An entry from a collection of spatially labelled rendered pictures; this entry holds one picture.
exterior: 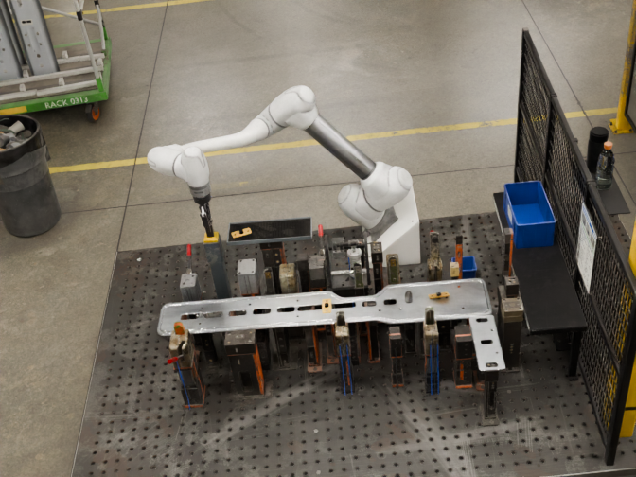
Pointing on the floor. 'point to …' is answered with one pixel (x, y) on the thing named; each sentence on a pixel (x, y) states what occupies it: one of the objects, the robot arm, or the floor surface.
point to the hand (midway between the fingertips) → (209, 229)
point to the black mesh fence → (576, 243)
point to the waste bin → (26, 178)
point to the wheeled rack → (51, 85)
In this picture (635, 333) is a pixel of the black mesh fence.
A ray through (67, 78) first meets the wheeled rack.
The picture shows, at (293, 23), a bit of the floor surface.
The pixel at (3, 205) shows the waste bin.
